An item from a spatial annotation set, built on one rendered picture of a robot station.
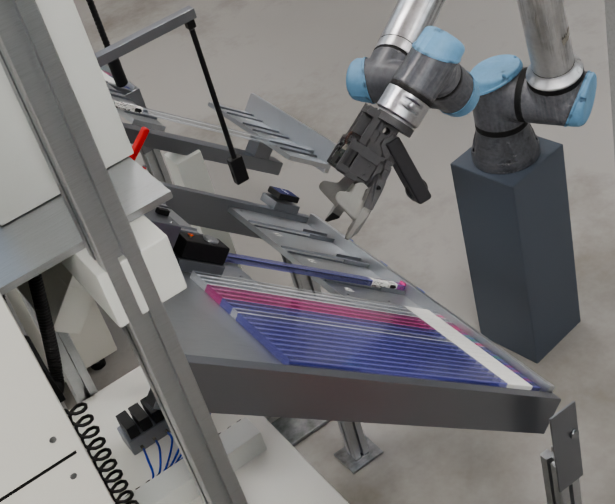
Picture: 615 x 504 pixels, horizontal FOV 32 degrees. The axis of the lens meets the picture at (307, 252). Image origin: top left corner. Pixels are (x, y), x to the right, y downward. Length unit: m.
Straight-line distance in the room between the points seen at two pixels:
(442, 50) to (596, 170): 1.67
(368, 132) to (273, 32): 2.76
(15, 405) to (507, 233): 1.57
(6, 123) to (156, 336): 0.26
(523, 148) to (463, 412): 0.99
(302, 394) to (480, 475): 1.26
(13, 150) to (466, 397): 0.73
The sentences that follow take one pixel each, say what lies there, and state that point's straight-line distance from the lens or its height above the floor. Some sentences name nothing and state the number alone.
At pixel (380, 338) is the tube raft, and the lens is 1.57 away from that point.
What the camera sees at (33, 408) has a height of 1.25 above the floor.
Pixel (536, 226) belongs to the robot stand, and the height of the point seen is 0.40.
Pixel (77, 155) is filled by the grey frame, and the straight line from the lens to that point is 1.00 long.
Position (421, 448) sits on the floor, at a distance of 2.62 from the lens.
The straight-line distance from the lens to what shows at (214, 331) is 1.36.
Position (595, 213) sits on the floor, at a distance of 3.17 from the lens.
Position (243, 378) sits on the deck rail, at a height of 1.12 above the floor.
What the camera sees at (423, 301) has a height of 0.73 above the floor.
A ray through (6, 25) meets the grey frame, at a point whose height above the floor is 1.64.
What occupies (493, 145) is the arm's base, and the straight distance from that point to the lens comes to 2.41.
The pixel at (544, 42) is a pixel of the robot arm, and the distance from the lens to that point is 2.20.
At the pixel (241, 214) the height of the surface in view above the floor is 0.85.
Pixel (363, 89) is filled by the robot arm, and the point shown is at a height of 1.04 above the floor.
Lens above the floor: 1.98
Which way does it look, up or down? 38 degrees down
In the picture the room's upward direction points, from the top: 17 degrees counter-clockwise
